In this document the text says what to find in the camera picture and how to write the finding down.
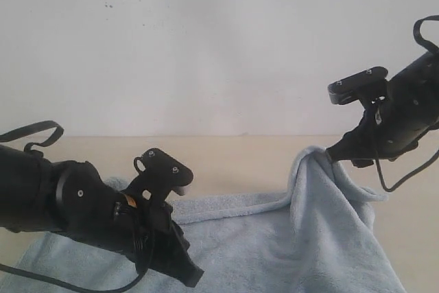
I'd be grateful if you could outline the light blue terry towel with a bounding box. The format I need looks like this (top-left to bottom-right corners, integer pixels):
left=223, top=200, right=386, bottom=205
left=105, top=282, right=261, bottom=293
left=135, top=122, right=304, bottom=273
left=15, top=146, right=406, bottom=292

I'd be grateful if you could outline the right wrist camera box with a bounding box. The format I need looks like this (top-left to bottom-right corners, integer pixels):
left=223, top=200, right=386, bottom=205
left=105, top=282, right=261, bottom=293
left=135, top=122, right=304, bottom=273
left=327, top=67, right=388, bottom=105

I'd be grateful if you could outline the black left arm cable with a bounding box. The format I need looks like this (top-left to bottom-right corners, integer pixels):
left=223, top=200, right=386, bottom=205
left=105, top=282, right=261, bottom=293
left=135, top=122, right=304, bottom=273
left=0, top=120, right=155, bottom=293

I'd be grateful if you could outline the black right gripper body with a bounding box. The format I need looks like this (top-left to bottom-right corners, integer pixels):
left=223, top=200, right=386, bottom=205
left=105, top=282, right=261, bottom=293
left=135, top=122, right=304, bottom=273
left=353, top=99, right=422, bottom=168

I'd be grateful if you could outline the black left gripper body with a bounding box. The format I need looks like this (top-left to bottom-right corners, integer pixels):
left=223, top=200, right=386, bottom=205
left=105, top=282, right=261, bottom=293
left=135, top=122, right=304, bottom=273
left=102, top=183, right=190, bottom=272

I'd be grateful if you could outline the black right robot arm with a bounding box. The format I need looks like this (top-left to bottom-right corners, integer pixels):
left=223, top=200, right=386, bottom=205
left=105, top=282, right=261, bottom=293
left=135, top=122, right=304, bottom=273
left=327, top=52, right=438, bottom=167

